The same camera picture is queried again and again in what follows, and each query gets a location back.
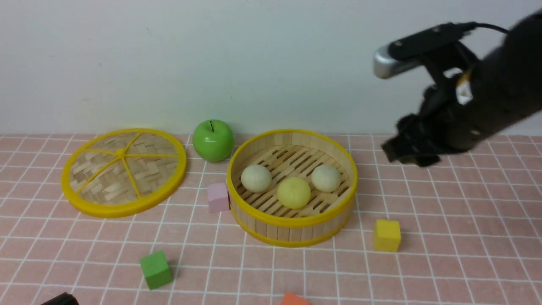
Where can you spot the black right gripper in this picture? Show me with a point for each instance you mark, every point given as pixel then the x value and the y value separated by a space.
pixel 441 126

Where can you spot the beige bun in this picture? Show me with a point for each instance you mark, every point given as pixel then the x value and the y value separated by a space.
pixel 326 178

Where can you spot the yellow bun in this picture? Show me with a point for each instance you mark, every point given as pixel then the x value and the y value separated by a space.
pixel 294 193

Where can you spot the white bun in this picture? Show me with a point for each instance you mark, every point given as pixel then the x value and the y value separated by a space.
pixel 256 178

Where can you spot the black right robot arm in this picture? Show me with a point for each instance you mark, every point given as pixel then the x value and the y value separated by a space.
pixel 471 99

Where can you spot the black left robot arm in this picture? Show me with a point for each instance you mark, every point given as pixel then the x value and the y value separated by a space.
pixel 62 299

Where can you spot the yellow rimmed bamboo steamer tray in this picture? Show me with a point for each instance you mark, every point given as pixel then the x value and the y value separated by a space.
pixel 292 153

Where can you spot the yellow rimmed bamboo steamer lid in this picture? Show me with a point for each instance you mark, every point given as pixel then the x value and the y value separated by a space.
pixel 123 173

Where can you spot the yellow cube block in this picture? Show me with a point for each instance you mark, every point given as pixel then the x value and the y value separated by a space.
pixel 386 235

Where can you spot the pink checkered tablecloth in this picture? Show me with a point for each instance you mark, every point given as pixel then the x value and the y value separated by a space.
pixel 470 234

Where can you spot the orange block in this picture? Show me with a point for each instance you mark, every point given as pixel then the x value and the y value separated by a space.
pixel 293 299

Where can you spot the green apple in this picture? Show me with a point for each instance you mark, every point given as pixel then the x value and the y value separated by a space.
pixel 213 140

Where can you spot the pink cube block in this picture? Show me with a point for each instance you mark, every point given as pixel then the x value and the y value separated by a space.
pixel 217 198

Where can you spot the green cube block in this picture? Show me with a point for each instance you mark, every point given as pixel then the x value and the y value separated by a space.
pixel 156 270

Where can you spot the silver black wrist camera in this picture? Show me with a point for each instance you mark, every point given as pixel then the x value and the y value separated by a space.
pixel 438 49

